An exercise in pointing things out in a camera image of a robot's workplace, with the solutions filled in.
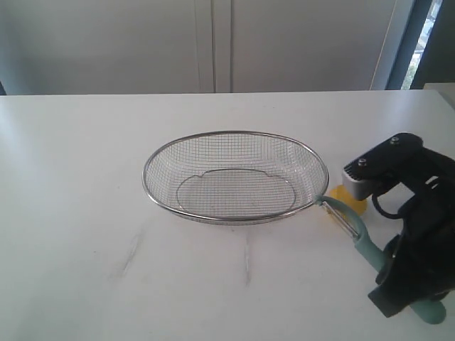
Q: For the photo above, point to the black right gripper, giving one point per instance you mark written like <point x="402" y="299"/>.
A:
<point x="420" y="269"/>

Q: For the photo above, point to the teal handled peeler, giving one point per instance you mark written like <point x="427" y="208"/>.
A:
<point x="369" y="255"/>

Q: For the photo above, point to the yellow lemon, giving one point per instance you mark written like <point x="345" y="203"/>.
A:
<point x="340" y="193"/>

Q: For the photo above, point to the white cabinet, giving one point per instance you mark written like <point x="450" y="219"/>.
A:
<point x="151" y="47"/>

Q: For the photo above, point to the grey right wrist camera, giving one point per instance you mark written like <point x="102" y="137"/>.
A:
<point x="363" y="175"/>

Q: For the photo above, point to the oval wire mesh basket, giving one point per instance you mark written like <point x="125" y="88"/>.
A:
<point x="234" y="177"/>

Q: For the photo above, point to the dark window frame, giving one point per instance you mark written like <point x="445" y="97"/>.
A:
<point x="437" y="59"/>

